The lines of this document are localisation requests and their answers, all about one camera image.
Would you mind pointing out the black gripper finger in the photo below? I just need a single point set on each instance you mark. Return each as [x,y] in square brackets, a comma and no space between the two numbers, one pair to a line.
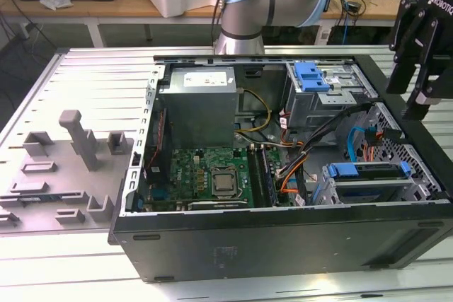
[430,54]
[401,75]

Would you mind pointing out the hard disk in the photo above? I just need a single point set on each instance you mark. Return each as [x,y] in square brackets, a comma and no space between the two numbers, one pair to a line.
[343,170]

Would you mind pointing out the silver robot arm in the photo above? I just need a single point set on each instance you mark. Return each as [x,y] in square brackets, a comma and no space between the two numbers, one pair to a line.
[244,15]

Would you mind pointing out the metal disk bay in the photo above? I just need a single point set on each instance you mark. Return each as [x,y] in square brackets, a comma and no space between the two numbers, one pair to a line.
[371,184]

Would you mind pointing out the small black adapter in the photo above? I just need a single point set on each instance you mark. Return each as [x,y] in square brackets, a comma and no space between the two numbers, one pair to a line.
[353,6]

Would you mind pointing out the metal drive cage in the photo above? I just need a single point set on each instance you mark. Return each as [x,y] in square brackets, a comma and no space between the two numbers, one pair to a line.
[318,107]

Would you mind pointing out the blue drive latch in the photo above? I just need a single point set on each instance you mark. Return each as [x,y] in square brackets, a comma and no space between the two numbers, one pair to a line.
[309,75]

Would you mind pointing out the black RAM slot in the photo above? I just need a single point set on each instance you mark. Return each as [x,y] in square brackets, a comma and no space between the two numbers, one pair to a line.
[259,176]
[264,176]
[253,176]
[269,176]

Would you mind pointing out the silver CPU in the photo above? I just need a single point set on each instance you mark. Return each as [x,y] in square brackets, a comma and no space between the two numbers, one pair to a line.
[225,182]

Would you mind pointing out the grey power supply unit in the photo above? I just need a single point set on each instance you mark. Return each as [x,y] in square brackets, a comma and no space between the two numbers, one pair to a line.
[198,118]

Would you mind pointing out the black PC case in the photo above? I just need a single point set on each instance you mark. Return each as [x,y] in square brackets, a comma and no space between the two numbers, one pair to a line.
[247,245]

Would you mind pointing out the green motherboard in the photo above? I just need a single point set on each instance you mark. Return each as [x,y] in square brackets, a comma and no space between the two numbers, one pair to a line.
[187,160]

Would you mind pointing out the crumpled white paper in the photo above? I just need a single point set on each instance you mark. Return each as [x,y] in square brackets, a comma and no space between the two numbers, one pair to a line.
[53,2]

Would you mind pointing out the grey parts rack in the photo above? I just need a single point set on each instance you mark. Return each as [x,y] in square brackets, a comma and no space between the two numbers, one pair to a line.
[53,181]

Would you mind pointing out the dark RAM stick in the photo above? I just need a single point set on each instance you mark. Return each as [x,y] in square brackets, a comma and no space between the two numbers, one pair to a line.
[35,198]

